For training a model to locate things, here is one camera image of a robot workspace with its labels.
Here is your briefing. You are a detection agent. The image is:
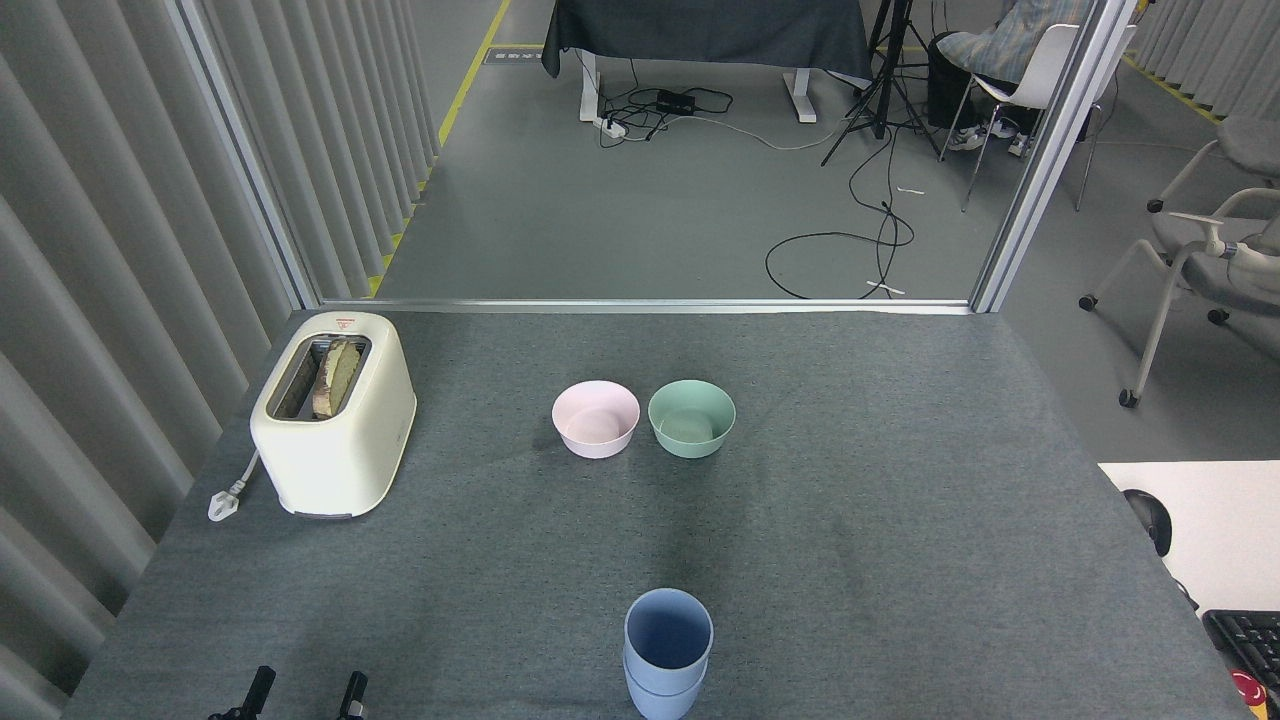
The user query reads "blue plastic cup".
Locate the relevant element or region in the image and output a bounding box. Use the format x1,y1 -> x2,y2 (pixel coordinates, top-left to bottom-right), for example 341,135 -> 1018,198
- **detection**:
624,588 -> 715,697
623,652 -> 711,720

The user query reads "cream toaster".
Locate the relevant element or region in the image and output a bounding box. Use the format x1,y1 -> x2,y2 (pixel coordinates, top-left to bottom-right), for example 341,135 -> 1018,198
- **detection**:
249,311 -> 418,520

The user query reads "bread slice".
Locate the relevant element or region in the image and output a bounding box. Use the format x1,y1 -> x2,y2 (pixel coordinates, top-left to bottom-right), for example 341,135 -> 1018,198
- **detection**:
311,338 -> 363,419

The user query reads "pink plastic bowl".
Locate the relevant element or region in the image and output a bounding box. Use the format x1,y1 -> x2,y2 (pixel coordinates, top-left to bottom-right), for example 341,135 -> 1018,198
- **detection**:
552,380 -> 641,460

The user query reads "green plastic bowl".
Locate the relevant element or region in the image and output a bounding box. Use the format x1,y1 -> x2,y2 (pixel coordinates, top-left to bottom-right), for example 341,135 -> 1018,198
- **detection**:
648,379 -> 737,460

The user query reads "table with dark cloth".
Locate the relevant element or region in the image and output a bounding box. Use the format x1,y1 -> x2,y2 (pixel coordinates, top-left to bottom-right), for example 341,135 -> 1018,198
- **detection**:
541,0 -> 874,124

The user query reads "black tripod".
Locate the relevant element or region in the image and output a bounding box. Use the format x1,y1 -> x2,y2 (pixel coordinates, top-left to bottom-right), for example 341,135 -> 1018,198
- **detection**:
821,0 -> 951,168

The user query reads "black computer mouse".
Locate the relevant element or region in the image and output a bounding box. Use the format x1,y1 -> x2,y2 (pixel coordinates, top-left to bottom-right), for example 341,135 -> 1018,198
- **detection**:
1122,489 -> 1173,558

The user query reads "white desk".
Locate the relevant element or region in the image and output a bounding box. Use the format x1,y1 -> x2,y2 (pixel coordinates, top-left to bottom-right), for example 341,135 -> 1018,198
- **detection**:
1097,461 -> 1280,616

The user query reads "black keyboard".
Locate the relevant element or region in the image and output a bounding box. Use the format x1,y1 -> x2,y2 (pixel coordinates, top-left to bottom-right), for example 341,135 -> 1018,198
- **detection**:
1202,609 -> 1280,691

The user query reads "red stop button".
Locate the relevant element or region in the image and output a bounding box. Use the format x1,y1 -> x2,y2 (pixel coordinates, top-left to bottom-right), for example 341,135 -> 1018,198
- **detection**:
1230,668 -> 1269,716

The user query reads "person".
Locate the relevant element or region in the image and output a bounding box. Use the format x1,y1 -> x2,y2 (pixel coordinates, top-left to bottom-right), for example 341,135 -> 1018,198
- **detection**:
927,0 -> 1096,158

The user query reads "white chair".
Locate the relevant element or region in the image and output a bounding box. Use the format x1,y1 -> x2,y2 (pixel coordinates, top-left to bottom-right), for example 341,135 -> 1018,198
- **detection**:
940,22 -> 1138,213

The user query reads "grey wheeled office chair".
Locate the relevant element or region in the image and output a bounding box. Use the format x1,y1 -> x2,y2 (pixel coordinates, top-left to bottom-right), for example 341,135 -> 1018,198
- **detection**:
1147,115 -> 1280,213
1079,188 -> 1280,408

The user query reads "white toaster plug cable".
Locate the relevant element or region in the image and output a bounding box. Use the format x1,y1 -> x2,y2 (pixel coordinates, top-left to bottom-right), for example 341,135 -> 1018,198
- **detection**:
208,450 -> 263,523

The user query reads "silver frame rail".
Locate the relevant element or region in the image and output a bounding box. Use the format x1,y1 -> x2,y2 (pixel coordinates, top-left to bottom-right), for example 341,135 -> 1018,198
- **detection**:
318,298 -> 976,315

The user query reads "silver frame post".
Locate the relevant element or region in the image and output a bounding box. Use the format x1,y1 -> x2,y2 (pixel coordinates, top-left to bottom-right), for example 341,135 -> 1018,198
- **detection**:
165,0 -> 321,309
970,0 -> 1141,313

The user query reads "black floor cable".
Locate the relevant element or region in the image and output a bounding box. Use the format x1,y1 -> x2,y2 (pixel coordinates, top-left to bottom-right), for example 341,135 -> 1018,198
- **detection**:
765,125 -> 916,301

